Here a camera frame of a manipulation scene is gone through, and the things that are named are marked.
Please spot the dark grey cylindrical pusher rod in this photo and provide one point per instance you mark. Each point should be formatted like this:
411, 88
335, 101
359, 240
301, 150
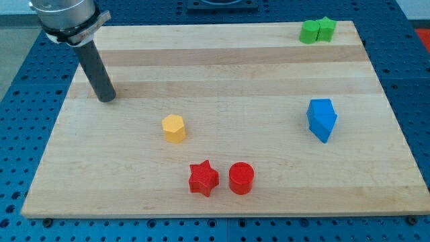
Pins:
95, 71

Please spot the yellow hexagon block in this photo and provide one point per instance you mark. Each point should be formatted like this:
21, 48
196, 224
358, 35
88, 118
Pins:
174, 128

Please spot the red star block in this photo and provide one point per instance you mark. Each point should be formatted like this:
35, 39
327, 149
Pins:
203, 178

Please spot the wooden board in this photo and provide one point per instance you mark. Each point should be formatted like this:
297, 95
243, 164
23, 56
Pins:
243, 91

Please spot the red cylinder block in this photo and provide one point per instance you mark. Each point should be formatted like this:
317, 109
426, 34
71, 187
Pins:
241, 176

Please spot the green cylinder block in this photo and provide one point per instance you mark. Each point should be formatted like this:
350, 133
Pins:
309, 32

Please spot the blue triangle block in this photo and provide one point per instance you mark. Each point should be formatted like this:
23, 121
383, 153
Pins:
322, 125

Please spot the green star block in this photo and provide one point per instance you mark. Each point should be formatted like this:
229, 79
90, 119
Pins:
327, 29

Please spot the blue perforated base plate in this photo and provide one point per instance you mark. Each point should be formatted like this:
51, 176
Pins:
32, 103

